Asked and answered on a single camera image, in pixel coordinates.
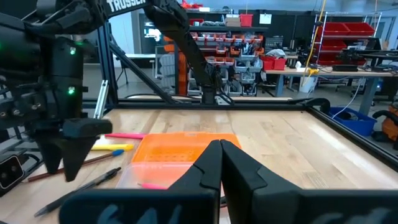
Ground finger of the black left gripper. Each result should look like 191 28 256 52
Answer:
62 118 113 183
35 136 63 175

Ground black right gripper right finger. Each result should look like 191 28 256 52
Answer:
221 139 398 224

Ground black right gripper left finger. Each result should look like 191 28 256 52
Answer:
58 140 223 224

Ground brown pencil with blue tip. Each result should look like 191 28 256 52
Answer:
27 149 125 183

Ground yellow highlighter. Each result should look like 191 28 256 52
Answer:
91 143 135 152

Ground black pen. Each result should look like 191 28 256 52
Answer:
33 166 123 218

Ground thin pink pen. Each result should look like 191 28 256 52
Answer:
138 182 169 190

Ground pink highlighter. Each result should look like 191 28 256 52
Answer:
104 133 146 140

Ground orange perforated plastic lid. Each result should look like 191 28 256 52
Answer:
132 132 242 164

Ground blue plastic bin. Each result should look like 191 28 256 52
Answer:
328 106 377 137

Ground white bucket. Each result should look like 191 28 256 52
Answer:
298 75 318 93

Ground red bins on workbench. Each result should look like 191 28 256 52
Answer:
260 55 287 71

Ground shelf with small parts bins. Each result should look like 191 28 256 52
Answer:
186 26 269 97

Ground orange shop vacuum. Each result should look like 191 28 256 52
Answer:
371 104 398 142

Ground wooden workbench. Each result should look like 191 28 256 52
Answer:
264 65 398 116

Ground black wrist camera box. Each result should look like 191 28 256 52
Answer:
0 152 25 197

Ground silver aluminium bracket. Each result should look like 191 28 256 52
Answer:
94 80 109 119

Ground black aluminium table frame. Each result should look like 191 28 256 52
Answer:
83 21 398 172

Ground white cable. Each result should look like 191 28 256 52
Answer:
331 77 365 121

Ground hanging yellow cord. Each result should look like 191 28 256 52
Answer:
303 0 327 77

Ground wire shelf with red bins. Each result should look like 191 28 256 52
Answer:
310 11 384 67

